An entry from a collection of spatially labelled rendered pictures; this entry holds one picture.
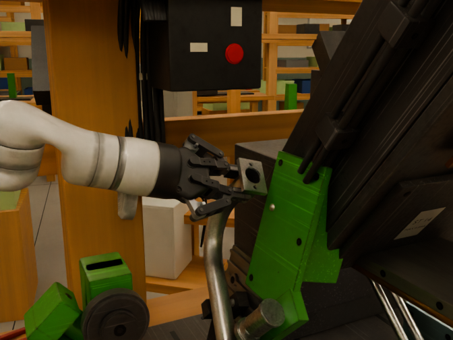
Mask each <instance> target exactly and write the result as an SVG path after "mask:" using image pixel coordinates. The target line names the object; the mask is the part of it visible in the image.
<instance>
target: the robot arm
mask: <svg viewBox="0 0 453 340"><path fill-rule="evenodd" d="M45 144H50V145H52V146H54V147H56V148H57V149H59V150H60V151H61V173H62V176H63V178H64V180H65V181H66V182H68V183H71V184H74V185H78V186H87V187H92V188H101V189H108V190H113V191H116V192H117V195H118V215H119V217H120V218H121V219H127V220H133V218H134V217H135V213H136V209H137V204H138V196H145V197H151V198H160V199H175V200H178V201H180V202H182V203H184V204H187V206H188V208H189V210H190V211H191V214H190V216H189V219H190V220H191V221H192V222H196V221H199V220H202V219H205V218H207V217H210V216H212V215H216V214H218V213H221V212H222V211H223V210H224V209H225V208H226V207H227V206H229V205H230V204H231V202H239V203H247V202H248V201H249V200H251V199H252V198H253V197H254V196H255V194H248V193H244V192H242V191H241V188H236V187H232V188H231V187H229V186H225V185H222V184H220V183H219V181H216V180H214V179H210V176H221V175H223V177H225V178H230V179H236V178H237V177H238V176H239V172H238V167H237V165H233V164H229V163H228V162H227V161H225V159H224V157H223V156H224V153H223V151H221V150H220V149H218V148H217V147H215V146H213V145H211V144H210V143H208V142H207V141H205V140H203V139H201V138H200V137H198V136H196V135H195V134H190V135H189V136H188V137H187V139H186V140H185V141H184V143H183V147H181V148H177V147H176V146H175V145H172V144H165V143H162V142H155V141H151V140H145V139H141V138H134V137H123V136H114V135H110V134H104V133H100V132H93V131H90V130H85V129H83V128H80V127H78V126H75V125H72V124H70V123H67V122H66V121H63V120H61V119H58V118H56V117H54V116H52V115H50V114H48V113H46V112H44V111H42V110H40V109H38V108H36V107H34V106H32V105H29V104H28V103H24V102H22V101H14V100H6V101H0V191H2V192H14V191H18V190H21V189H24V188H25V187H27V186H29V185H30V184H31V183H32V182H33V181H34V180H35V179H36V177H37V175H38V172H39V169H40V164H41V160H42V155H43V152H44V147H45ZM207 152H209V153H211V154H213V156H212V155H211V154H209V153H207ZM199 197H200V198H203V199H207V200H209V199H214V200H215V201H213V202H210V203H207V204H206V203H205V202H197V201H196V200H195V199H197V198H199Z"/></svg>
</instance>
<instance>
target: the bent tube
mask: <svg viewBox="0 0 453 340"><path fill-rule="evenodd" d="M237 167H238V172H239V176H238V177H237V178H236V179H235V180H234V181H233V182H232V183H231V184H230V185H229V187H231V188H232V187H236V188H241V191H242V192H244V193H248V194H257V195H261V196H265V195H266V194H267V193H268V191H267V187H266V181H265V178H264V172H263V168H262V162H260V161H253V160H249V159H243V158H238V159H237ZM238 203H239V202H231V204H230V205H229V206H227V207H226V208H225V209H224V210H223V211H222V212H220V213H218V214H216V215H212V216H210V217H208V221H207V224H206V230H205V235H204V267H205V272H206V280H207V284H208V292H209V297H210V305H211V310H212V317H213V322H214V330H215V335H216V340H237V338H236V336H235V333H234V327H235V323H234V319H233V312H232V308H231V301H230V297H229V290H228V286H227V279H226V275H225V271H224V264H223V259H222V240H223V235H224V228H225V226H226V223H227V220H228V217H229V215H230V213H231V211H232V210H233V209H234V208H235V206H236V205H237V204H238Z"/></svg>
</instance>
